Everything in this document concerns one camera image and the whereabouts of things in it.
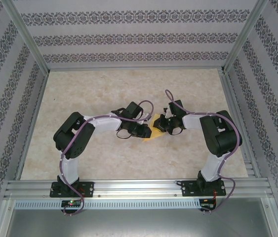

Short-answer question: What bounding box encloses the slotted grey cable duct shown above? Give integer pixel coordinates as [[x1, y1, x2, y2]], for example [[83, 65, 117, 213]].
[[13, 198, 202, 211]]

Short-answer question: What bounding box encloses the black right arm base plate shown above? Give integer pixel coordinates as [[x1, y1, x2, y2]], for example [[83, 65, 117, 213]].
[[181, 180, 228, 198]]

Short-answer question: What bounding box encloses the black left gripper cable loop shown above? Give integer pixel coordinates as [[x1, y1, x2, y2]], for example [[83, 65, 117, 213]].
[[116, 128, 133, 141]]

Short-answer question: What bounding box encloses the aluminium frame leg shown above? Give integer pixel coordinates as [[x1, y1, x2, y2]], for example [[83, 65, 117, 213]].
[[0, 197, 15, 237], [261, 197, 278, 237]]

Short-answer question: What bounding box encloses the aluminium frame post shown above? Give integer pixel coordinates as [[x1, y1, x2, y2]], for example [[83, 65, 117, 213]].
[[221, 0, 270, 74], [2, 0, 51, 74]]

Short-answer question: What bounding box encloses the aluminium side rail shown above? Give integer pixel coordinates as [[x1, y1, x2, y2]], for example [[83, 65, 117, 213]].
[[14, 71, 50, 180], [218, 69, 263, 178]]

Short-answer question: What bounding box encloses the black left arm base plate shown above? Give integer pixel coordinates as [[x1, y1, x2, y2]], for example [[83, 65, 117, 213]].
[[50, 181, 96, 198]]

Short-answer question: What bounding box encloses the yellow square paper sheet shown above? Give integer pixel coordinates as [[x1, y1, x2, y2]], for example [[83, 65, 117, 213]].
[[142, 113, 166, 143]]

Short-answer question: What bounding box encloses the aluminium mounting rail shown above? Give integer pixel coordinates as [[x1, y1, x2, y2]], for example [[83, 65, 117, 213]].
[[4, 176, 274, 199]]

